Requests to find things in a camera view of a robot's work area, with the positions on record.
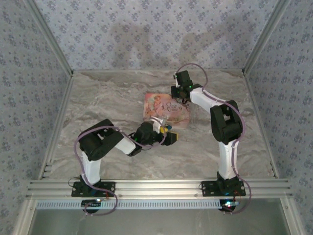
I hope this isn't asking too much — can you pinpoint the pink book-shaped box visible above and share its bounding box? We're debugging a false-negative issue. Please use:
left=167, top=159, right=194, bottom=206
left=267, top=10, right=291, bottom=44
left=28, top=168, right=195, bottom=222
left=142, top=92, right=192, bottom=129

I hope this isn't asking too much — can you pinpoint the controller board with LED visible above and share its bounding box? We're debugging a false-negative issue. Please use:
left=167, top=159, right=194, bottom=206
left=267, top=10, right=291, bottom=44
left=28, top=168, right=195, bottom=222
left=82, top=198, right=103, bottom=212
left=219, top=199, right=239, bottom=212

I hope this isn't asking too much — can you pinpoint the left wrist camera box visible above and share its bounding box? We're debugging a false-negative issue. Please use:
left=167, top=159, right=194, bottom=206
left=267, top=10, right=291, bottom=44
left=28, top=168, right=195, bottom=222
left=149, top=117, right=164, bottom=135

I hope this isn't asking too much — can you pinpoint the long aluminium base rail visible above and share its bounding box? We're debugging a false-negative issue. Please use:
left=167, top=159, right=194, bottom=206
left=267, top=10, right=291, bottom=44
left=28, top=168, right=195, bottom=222
left=25, top=178, right=293, bottom=198

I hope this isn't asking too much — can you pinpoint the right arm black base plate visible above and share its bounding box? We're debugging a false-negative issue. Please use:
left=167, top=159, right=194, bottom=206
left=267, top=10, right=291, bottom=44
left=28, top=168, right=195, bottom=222
left=201, top=180, right=246, bottom=197

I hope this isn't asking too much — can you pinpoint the white slotted cable duct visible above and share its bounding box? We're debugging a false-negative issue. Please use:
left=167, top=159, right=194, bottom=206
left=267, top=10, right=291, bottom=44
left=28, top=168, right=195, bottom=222
left=36, top=198, right=224, bottom=211

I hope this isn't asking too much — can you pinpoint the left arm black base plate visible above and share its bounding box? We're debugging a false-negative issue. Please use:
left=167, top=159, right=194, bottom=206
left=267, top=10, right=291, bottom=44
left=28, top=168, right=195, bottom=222
left=71, top=181, right=116, bottom=197

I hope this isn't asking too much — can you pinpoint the aluminium frame post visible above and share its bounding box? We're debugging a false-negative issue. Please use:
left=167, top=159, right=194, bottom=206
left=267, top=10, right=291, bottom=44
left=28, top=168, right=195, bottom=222
left=25, top=0, right=74, bottom=75
left=242, top=0, right=293, bottom=75

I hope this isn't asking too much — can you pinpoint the aluminium frame leg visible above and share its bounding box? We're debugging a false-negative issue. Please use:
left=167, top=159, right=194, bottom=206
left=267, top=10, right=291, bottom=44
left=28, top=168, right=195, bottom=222
left=280, top=197, right=304, bottom=235
left=13, top=197, right=37, bottom=235

